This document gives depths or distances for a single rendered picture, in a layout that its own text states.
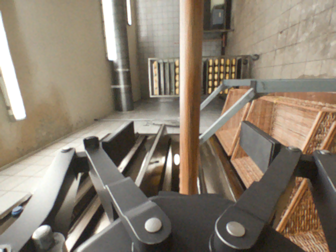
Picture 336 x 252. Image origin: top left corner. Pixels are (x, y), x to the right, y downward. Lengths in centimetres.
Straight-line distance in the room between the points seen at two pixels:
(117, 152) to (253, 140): 13
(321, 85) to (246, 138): 59
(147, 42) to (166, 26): 70
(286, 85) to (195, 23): 52
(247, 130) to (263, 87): 48
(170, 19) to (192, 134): 530
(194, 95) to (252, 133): 9
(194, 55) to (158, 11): 537
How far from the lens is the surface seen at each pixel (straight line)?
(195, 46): 23
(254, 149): 17
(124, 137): 18
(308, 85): 74
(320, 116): 75
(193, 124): 23
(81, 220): 95
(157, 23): 550
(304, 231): 88
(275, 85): 68
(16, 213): 117
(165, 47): 532
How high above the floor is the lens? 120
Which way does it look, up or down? 5 degrees up
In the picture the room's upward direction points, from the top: 90 degrees counter-clockwise
